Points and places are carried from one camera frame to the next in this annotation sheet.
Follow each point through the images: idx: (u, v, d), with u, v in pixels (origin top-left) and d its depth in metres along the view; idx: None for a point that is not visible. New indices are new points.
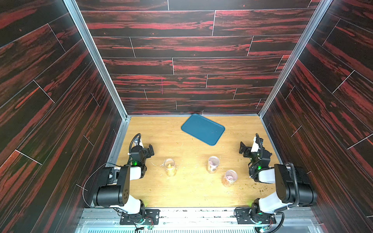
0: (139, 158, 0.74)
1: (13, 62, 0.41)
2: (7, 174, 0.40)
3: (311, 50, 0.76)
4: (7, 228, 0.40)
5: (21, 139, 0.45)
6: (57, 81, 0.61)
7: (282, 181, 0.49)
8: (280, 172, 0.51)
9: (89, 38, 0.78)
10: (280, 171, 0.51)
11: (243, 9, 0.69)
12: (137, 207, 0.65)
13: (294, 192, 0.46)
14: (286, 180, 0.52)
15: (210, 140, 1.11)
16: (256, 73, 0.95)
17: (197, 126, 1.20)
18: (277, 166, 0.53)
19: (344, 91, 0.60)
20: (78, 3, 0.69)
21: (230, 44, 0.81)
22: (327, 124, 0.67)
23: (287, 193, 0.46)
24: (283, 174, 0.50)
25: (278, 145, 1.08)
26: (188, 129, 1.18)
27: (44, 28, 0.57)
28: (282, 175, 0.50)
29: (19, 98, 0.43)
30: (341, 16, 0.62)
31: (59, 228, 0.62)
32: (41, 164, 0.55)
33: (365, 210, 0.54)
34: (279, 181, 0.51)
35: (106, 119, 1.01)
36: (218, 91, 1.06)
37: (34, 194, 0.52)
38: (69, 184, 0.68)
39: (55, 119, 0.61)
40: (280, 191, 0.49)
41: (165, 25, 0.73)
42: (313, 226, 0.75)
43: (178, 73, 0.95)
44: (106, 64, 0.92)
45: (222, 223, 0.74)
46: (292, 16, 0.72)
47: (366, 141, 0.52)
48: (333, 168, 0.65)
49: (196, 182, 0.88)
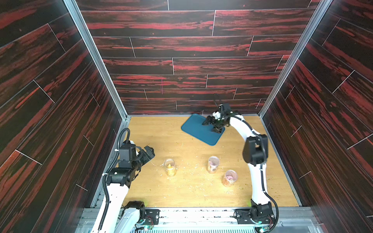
0: (127, 158, 0.56)
1: (12, 62, 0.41)
2: (7, 175, 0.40)
3: (311, 50, 0.76)
4: (7, 228, 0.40)
5: (21, 139, 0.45)
6: (57, 81, 0.61)
7: (250, 157, 0.64)
8: (248, 148, 0.63)
9: (89, 38, 0.78)
10: (249, 147, 0.63)
11: (243, 9, 0.69)
12: (137, 214, 0.64)
13: (256, 160, 0.65)
14: (253, 156, 0.64)
15: (210, 140, 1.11)
16: (256, 73, 0.95)
17: (198, 126, 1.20)
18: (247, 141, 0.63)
19: (344, 91, 0.60)
20: (78, 3, 0.69)
21: (230, 44, 0.81)
22: (327, 124, 0.67)
23: (252, 161, 0.64)
24: (252, 150, 0.63)
25: (279, 145, 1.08)
26: (188, 129, 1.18)
27: (44, 29, 0.56)
28: (249, 152, 0.63)
29: (19, 97, 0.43)
30: (341, 16, 0.62)
31: (59, 228, 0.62)
32: (41, 164, 0.55)
33: (365, 210, 0.54)
34: (245, 150, 0.66)
35: (106, 119, 1.01)
36: (218, 91, 1.06)
37: (34, 194, 0.52)
38: (69, 184, 0.68)
39: (55, 119, 0.60)
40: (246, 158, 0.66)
41: (165, 25, 0.73)
42: (313, 226, 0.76)
43: (178, 73, 0.95)
44: (106, 64, 0.92)
45: (222, 223, 0.74)
46: (292, 16, 0.72)
47: (366, 141, 0.52)
48: (333, 168, 0.65)
49: (196, 182, 0.88)
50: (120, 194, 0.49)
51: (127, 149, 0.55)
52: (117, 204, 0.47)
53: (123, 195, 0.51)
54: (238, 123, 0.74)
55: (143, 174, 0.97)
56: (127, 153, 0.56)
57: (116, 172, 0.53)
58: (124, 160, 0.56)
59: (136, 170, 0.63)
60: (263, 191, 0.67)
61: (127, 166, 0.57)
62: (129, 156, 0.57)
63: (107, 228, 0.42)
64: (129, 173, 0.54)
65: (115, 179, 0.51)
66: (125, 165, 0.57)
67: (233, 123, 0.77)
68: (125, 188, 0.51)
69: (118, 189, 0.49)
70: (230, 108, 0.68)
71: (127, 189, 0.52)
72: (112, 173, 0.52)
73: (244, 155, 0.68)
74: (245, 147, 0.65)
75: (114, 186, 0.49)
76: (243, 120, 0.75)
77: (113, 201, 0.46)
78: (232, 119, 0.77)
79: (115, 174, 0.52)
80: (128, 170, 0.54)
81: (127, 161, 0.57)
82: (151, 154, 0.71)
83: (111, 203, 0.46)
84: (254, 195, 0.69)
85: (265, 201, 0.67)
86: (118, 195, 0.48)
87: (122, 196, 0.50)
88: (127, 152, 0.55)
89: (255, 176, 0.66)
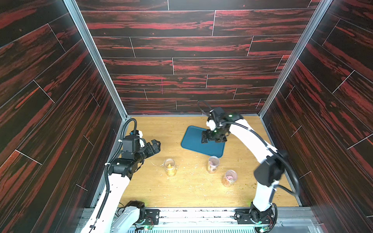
0: (130, 149, 0.55)
1: (13, 62, 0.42)
2: (7, 174, 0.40)
3: (311, 50, 0.76)
4: (7, 228, 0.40)
5: (21, 139, 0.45)
6: (57, 81, 0.61)
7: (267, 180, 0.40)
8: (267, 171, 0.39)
9: (89, 38, 0.78)
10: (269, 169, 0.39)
11: (243, 10, 0.69)
12: (137, 213, 0.64)
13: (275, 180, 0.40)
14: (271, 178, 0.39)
15: (215, 150, 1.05)
16: (256, 73, 0.95)
17: (197, 138, 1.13)
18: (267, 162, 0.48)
19: (343, 91, 0.60)
20: (78, 3, 0.69)
21: (230, 43, 0.81)
22: (327, 124, 0.67)
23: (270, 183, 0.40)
24: (271, 174, 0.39)
25: (278, 145, 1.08)
26: (187, 138, 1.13)
27: (44, 29, 0.57)
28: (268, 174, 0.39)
29: (19, 98, 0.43)
30: (341, 16, 0.62)
31: (59, 228, 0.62)
32: (41, 164, 0.55)
33: (365, 210, 0.54)
34: (262, 173, 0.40)
35: (106, 119, 1.01)
36: (219, 91, 1.06)
37: (34, 194, 0.52)
38: (69, 183, 0.68)
39: (55, 118, 0.60)
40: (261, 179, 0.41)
41: (165, 25, 0.73)
42: (313, 226, 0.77)
43: (178, 73, 0.95)
44: (106, 64, 0.92)
45: (222, 223, 0.74)
46: (293, 16, 0.72)
47: (366, 141, 0.52)
48: (333, 168, 0.65)
49: (196, 182, 0.88)
50: (121, 185, 0.48)
51: (130, 141, 0.54)
52: (117, 195, 0.47)
53: (124, 185, 0.50)
54: (245, 133, 0.56)
55: (143, 174, 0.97)
56: (131, 144, 0.55)
57: (118, 163, 0.52)
58: (127, 152, 0.56)
59: (139, 162, 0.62)
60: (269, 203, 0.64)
61: (130, 158, 0.56)
62: (133, 146, 0.57)
63: (105, 218, 0.42)
64: (131, 164, 0.53)
65: (117, 170, 0.51)
66: (127, 157, 0.56)
67: (235, 131, 0.60)
68: (126, 179, 0.50)
69: (119, 179, 0.48)
70: (226, 113, 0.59)
71: (127, 181, 0.52)
72: (115, 163, 0.52)
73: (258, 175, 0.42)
74: (262, 169, 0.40)
75: (115, 177, 0.49)
76: (250, 129, 0.57)
77: (113, 191, 0.46)
78: (235, 127, 0.59)
79: (117, 164, 0.52)
80: (130, 161, 0.53)
81: (130, 152, 0.56)
82: (156, 148, 0.69)
83: (112, 192, 0.46)
84: (256, 203, 0.66)
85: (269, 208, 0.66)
86: (119, 186, 0.47)
87: (122, 187, 0.49)
88: (130, 143, 0.54)
89: (263, 192, 0.59)
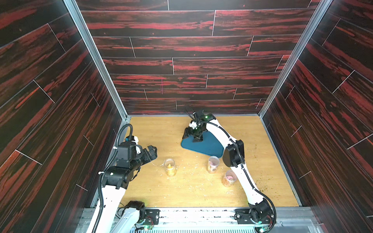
0: (126, 157, 0.52)
1: (12, 63, 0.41)
2: (7, 175, 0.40)
3: (311, 50, 0.77)
4: (7, 228, 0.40)
5: (21, 139, 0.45)
6: (57, 81, 0.61)
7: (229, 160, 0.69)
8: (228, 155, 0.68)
9: (89, 38, 0.78)
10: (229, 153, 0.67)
11: (243, 10, 0.69)
12: (137, 215, 0.64)
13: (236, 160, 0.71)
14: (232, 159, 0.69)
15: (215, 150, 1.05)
16: (256, 73, 0.95)
17: None
18: (227, 148, 0.67)
19: (343, 91, 0.60)
20: (78, 3, 0.69)
21: (230, 44, 0.81)
22: (327, 124, 0.67)
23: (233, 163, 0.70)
24: (232, 157, 0.69)
25: (278, 145, 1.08)
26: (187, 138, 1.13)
27: (44, 28, 0.57)
28: (229, 156, 0.68)
29: (19, 98, 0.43)
30: (341, 16, 0.62)
31: (59, 228, 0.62)
32: (41, 164, 0.55)
33: (364, 210, 0.54)
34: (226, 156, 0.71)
35: (106, 119, 1.01)
36: (218, 91, 1.06)
37: (34, 194, 0.52)
38: (69, 183, 0.68)
39: (55, 118, 0.60)
40: (226, 160, 0.72)
41: (165, 25, 0.73)
42: (313, 226, 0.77)
43: (178, 73, 0.95)
44: (106, 64, 0.92)
45: (223, 223, 0.74)
46: (292, 16, 0.72)
47: (366, 141, 0.52)
48: (333, 168, 0.65)
49: (196, 182, 0.88)
50: (115, 198, 0.45)
51: (126, 148, 0.51)
52: (111, 208, 0.44)
53: (118, 198, 0.47)
54: (215, 128, 0.76)
55: (143, 174, 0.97)
56: (127, 152, 0.52)
57: (112, 173, 0.49)
58: (123, 159, 0.53)
59: (135, 170, 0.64)
60: (253, 188, 0.69)
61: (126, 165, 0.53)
62: (127, 154, 0.53)
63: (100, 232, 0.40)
64: (127, 174, 0.50)
65: (111, 180, 0.47)
66: (123, 164, 0.53)
67: (210, 127, 0.78)
68: (121, 191, 0.47)
69: (112, 193, 0.45)
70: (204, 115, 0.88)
71: (123, 191, 0.49)
72: (109, 173, 0.49)
73: (225, 159, 0.73)
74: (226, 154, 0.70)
75: (110, 191, 0.46)
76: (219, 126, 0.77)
77: (108, 205, 0.44)
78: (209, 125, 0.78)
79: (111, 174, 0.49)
80: (126, 170, 0.50)
81: (126, 160, 0.53)
82: (153, 155, 0.66)
83: (106, 207, 0.44)
84: (248, 197, 0.70)
85: (260, 199, 0.68)
86: (113, 199, 0.45)
87: (116, 200, 0.46)
88: (126, 150, 0.51)
89: (242, 179, 0.70)
